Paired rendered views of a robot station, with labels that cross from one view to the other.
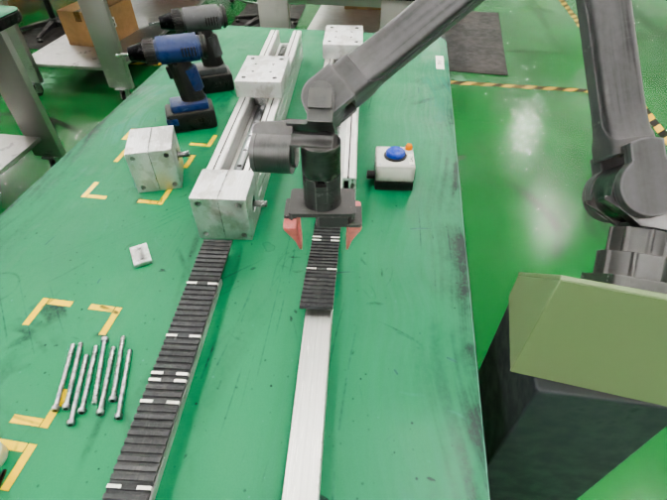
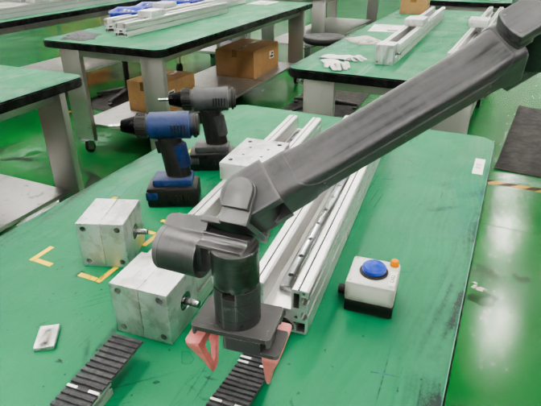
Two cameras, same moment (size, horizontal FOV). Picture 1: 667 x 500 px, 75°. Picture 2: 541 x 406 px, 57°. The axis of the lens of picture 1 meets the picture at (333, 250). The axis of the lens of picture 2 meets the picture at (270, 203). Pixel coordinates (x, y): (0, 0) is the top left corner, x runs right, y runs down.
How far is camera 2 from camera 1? 0.19 m
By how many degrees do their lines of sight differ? 21
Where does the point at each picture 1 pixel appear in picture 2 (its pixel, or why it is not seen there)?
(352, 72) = (282, 173)
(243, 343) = not seen: outside the picture
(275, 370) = not seen: outside the picture
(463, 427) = not seen: outside the picture
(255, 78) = (241, 162)
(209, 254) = (110, 354)
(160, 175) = (108, 250)
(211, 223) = (130, 316)
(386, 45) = (328, 147)
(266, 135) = (177, 229)
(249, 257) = (158, 366)
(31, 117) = (65, 171)
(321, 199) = (228, 316)
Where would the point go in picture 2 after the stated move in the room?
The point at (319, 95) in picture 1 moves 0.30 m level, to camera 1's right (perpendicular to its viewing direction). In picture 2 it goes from (236, 193) to (527, 232)
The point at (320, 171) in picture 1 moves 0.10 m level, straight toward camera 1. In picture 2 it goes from (225, 280) to (192, 342)
